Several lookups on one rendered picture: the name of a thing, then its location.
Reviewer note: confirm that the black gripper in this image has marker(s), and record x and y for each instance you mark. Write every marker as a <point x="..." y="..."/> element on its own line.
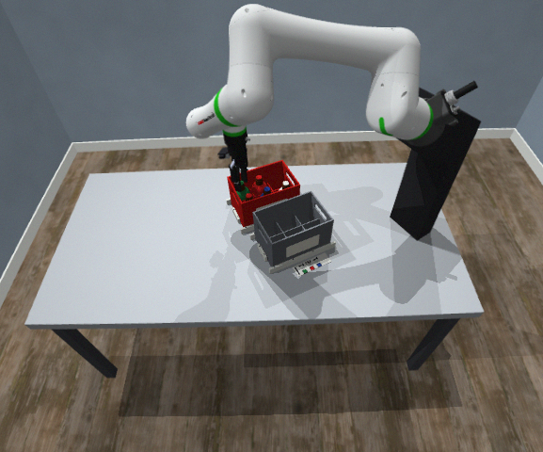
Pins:
<point x="238" y="165"/>

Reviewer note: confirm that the green bottle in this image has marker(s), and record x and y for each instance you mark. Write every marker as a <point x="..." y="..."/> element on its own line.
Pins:
<point x="245" y="191"/>

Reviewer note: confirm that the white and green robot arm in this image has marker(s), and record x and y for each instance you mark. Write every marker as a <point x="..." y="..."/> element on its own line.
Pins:
<point x="259" y="35"/>

